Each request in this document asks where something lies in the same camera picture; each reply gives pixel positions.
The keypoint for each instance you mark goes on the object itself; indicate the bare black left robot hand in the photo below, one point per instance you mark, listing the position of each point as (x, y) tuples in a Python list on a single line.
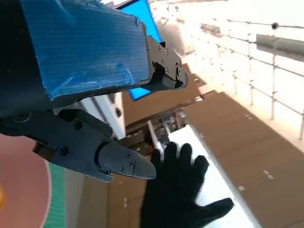
[(83, 54)]

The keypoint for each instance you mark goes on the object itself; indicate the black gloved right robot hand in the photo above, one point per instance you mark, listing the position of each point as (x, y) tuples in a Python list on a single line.
[(171, 190)]

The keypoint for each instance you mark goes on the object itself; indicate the pink bowl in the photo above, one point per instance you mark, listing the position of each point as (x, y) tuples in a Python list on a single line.
[(23, 190)]

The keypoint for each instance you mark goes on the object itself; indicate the white desk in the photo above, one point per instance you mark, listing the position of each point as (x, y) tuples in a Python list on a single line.
[(213, 187)]

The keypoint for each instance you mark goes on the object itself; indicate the person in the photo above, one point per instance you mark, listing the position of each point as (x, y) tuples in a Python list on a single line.
[(150, 142)]

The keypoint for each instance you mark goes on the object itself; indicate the blue screen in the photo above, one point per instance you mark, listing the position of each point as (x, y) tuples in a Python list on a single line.
[(142, 14)]

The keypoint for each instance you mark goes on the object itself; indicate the green cutting mat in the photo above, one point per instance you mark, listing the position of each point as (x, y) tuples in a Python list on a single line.
[(57, 202)]

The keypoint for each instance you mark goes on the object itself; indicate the metal pipe frame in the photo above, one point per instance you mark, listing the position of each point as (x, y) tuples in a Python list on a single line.
[(273, 71)]

